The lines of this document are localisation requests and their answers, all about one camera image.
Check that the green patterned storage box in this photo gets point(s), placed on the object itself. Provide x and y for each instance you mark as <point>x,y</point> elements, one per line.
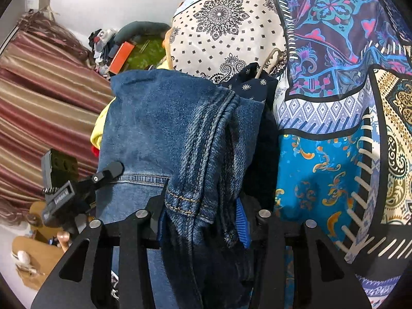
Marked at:
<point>148,51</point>

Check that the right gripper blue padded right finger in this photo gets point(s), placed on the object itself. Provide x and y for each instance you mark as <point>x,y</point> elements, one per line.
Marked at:
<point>247,208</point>

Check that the red garment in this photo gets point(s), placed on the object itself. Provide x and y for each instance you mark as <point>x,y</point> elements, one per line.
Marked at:
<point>95,151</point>

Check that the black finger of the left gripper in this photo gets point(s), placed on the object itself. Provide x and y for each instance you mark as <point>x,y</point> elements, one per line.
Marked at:
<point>100,178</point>

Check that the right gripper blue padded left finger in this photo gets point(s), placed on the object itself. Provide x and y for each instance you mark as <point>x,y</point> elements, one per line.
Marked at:
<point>155,207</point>

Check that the blue denim jacket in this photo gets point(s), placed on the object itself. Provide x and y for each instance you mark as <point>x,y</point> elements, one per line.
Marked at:
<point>199,138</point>

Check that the person's left hand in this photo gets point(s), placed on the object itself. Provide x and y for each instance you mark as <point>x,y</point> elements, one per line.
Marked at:
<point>64,238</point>

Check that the pile of clothes in corner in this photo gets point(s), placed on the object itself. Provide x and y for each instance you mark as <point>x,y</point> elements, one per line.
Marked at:
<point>105,43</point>

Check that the red striped curtain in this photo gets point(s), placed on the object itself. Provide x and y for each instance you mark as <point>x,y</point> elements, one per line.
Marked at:
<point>50,99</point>

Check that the blue patchwork bed cover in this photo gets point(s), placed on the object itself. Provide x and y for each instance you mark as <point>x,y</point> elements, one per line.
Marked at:
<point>342,107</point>

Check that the orange box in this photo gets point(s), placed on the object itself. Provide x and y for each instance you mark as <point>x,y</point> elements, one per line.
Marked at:
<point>121,57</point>

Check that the dark navy dotted garment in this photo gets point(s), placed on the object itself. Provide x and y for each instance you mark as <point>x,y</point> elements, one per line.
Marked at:
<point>248,85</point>

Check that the yellow printed garment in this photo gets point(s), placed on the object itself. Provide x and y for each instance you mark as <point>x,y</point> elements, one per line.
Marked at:
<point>97,133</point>

